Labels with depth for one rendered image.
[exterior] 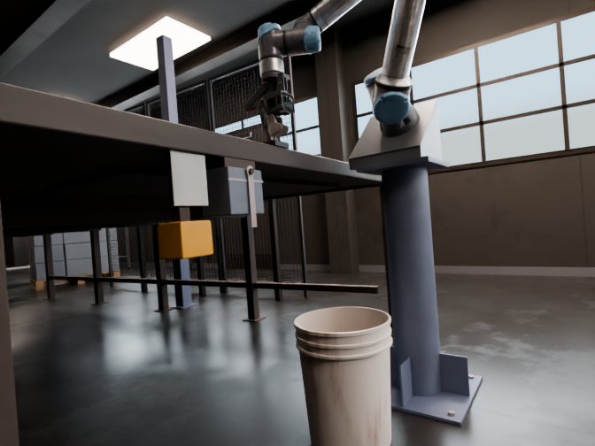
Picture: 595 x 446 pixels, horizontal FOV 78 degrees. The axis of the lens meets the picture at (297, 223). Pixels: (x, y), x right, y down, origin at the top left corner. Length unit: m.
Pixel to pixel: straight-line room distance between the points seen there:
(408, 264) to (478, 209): 2.85
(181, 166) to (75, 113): 0.24
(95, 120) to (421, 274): 1.12
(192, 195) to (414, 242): 0.84
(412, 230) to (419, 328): 0.36
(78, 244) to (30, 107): 5.64
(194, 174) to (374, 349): 0.67
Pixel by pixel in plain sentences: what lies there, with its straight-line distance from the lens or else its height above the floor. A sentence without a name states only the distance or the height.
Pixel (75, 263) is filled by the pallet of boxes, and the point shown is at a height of 0.31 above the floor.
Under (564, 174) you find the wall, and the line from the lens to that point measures 4.15.
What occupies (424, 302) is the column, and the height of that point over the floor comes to 0.35.
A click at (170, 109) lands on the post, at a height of 1.75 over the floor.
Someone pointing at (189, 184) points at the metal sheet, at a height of 0.78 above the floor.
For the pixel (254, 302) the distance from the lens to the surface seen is 2.69.
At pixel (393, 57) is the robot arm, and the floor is 1.15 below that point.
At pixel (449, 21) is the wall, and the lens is 4.67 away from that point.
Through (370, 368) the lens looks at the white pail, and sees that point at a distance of 1.12.
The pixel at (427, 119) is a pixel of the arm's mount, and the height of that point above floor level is 1.02.
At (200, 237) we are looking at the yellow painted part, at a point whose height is 0.66.
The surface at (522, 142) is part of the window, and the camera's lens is 4.17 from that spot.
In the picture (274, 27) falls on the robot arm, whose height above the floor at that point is 1.27.
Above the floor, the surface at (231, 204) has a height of 0.73.
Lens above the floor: 0.68
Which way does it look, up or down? level
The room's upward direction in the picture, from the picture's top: 4 degrees counter-clockwise
